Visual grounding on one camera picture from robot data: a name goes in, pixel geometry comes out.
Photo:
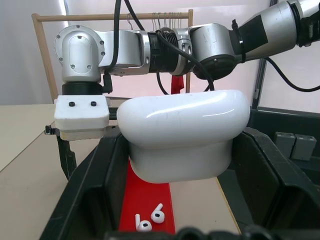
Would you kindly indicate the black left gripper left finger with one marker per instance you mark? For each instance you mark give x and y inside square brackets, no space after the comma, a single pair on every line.
[82,200]

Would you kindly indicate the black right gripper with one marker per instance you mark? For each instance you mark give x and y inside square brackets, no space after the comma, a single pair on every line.
[51,130]

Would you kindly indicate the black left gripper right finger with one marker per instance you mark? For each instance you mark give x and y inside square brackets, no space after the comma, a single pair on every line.
[275,195]

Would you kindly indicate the white earbud charging case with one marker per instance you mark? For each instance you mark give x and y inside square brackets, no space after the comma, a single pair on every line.
[182,135]

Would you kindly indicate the black plastic bin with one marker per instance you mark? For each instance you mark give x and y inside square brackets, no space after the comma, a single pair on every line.
[280,120]

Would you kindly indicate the grey box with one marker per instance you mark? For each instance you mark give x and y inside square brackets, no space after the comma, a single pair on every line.
[303,147]
[283,145]

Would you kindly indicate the red mat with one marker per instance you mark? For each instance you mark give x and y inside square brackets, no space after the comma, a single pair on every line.
[147,197]

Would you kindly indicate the white earbud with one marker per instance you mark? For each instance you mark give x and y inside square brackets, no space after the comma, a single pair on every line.
[144,225]
[158,216]

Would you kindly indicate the wooden clothes rack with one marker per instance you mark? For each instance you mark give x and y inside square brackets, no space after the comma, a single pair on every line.
[43,50]

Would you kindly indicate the red hanging cloth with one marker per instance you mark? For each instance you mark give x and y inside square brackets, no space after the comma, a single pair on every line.
[177,83]

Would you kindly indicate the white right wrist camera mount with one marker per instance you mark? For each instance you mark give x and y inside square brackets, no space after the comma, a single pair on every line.
[81,115]

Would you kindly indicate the black metal frame post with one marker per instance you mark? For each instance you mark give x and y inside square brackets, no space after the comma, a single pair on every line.
[260,82]

